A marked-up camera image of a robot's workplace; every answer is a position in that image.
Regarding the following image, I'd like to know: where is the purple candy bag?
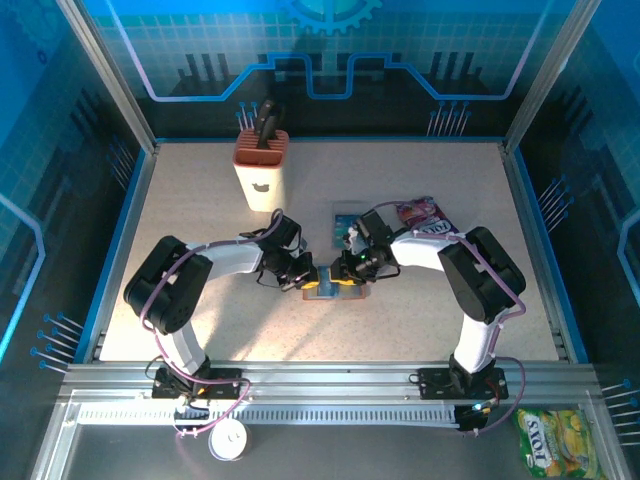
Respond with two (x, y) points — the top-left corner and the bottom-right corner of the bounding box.
(396, 195), (460, 236)

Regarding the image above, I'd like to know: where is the black handled knife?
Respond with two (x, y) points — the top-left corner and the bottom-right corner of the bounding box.
(256, 115), (280, 150)
(255, 98), (279, 135)

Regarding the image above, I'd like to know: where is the yellow green candy bag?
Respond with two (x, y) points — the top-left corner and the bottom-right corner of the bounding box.
(513, 408), (609, 480)

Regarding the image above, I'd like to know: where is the white slotted cable duct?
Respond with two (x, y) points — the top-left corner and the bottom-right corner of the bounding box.
(77, 403), (461, 427)

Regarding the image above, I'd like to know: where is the brown leather card holder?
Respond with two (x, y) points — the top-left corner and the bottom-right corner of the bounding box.
(302, 267), (370, 302)

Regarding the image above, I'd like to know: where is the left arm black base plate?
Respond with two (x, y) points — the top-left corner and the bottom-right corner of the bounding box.
(151, 367), (246, 400)

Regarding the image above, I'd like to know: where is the aluminium table side rail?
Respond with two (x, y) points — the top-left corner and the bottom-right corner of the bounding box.
(499, 141), (591, 364)
(89, 142), (161, 364)

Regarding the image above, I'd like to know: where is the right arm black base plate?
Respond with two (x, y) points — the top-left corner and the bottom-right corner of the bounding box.
(417, 367), (510, 401)

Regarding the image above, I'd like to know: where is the cream knife block brown top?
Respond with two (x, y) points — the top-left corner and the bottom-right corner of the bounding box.
(232, 128), (291, 214)

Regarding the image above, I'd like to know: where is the black electronics box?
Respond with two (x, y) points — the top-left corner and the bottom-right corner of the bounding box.
(455, 403), (489, 434)

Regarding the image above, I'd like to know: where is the aluminium mounting rail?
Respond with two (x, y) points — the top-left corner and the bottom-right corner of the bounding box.
(57, 362), (601, 401)

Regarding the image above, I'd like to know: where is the aluminium frame post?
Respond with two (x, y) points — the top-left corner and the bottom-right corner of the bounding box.
(53, 0), (162, 155)
(501, 0), (604, 154)

